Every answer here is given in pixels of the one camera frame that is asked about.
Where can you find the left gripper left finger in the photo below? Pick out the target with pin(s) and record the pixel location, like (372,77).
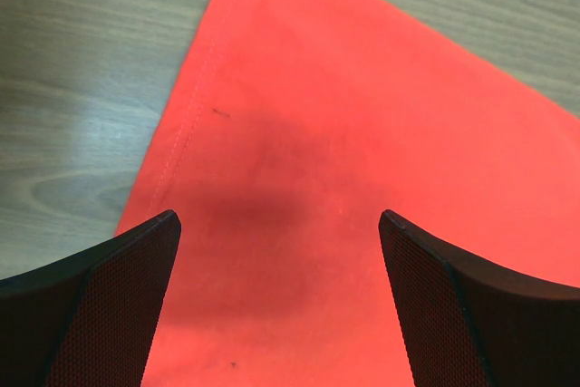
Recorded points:
(89,319)

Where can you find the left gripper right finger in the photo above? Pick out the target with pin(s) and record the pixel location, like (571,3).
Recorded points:
(467,321)

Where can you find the orange t shirt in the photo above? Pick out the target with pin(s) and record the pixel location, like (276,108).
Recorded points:
(292,126)

